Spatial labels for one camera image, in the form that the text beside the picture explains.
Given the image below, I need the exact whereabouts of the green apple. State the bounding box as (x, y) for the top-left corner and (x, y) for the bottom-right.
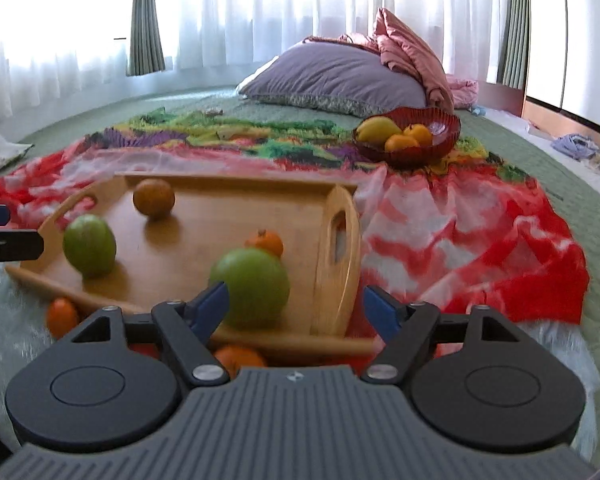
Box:
(209, 247), (290, 330)
(62, 214), (117, 278)

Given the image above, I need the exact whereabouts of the yellow pear in bowl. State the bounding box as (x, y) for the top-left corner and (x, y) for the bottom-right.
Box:
(355, 116), (402, 146)

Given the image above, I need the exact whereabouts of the green apple right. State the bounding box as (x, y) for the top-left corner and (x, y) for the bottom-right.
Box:
(209, 247), (290, 330)

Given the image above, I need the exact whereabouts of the purple-blue cloth on floor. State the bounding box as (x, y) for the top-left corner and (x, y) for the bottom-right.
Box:
(552, 133), (600, 162)

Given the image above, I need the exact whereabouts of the green curtain right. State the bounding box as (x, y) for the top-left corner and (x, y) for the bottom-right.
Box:
(498, 0), (530, 90)

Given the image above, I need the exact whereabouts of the green apple left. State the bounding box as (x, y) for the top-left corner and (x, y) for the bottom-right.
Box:
(62, 214), (117, 278)

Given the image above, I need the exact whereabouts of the bamboo serving tray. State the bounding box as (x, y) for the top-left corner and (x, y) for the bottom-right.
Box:
(5, 172), (374, 356)

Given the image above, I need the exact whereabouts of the orange in bowl front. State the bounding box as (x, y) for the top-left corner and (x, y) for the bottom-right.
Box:
(384, 133), (419, 153)

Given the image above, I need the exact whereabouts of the green curtain left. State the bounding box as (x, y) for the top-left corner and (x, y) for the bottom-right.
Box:
(126, 0), (166, 77)

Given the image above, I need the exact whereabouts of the clear plastic sheet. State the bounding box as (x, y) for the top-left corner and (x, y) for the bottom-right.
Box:
(0, 263), (54, 452)

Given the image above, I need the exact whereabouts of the small tangerine with stem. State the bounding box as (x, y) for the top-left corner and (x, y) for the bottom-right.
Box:
(245, 229), (284, 259)

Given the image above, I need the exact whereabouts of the large brown-orange orange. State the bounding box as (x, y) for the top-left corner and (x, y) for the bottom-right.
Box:
(132, 178), (175, 220)

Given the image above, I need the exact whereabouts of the orange in bowl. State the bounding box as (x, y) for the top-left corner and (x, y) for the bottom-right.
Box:
(384, 133), (419, 153)
(403, 124), (434, 148)

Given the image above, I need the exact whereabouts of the green curtain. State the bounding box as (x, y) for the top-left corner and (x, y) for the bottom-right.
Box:
(498, 0), (530, 90)
(126, 0), (166, 77)

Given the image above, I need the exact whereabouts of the small tangerine off tray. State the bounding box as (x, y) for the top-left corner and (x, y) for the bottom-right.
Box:
(45, 298), (80, 339)

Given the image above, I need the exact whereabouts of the white sheer curtain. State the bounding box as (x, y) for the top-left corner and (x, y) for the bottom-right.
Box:
(0, 0), (506, 122)

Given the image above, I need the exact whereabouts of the colourful floral scarf cloth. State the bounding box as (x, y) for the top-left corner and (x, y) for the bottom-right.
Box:
(0, 106), (592, 361)

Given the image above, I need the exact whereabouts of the red glass fruit bowl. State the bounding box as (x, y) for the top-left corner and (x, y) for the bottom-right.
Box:
(351, 107), (460, 169)

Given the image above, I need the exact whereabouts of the orange in bowl rear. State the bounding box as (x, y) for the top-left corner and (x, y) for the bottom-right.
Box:
(403, 124), (434, 148)

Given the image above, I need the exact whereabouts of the pink crumpled blanket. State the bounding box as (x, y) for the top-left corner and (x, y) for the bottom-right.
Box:
(302, 8), (479, 112)

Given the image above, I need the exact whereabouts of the purple pillow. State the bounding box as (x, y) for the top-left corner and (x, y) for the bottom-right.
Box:
(237, 42), (427, 118)

